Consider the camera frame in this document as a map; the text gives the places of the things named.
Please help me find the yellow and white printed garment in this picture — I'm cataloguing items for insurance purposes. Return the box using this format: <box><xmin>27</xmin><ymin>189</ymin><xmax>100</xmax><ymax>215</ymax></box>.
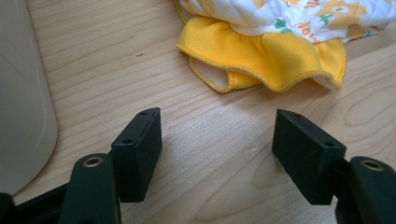
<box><xmin>175</xmin><ymin>0</ymin><xmax>396</xmax><ymax>94</ymax></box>

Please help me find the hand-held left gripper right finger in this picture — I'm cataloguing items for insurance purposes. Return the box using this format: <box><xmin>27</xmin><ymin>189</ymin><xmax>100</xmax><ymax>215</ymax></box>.
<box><xmin>271</xmin><ymin>108</ymin><xmax>347</xmax><ymax>206</ymax></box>

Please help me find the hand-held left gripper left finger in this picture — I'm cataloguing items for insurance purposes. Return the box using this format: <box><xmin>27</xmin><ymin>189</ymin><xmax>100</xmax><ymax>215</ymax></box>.
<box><xmin>110</xmin><ymin>106</ymin><xmax>163</xmax><ymax>203</ymax></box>

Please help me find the beige plastic container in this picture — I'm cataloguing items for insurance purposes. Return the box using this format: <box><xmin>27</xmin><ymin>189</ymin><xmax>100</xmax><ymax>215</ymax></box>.
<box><xmin>0</xmin><ymin>0</ymin><xmax>59</xmax><ymax>196</ymax></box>

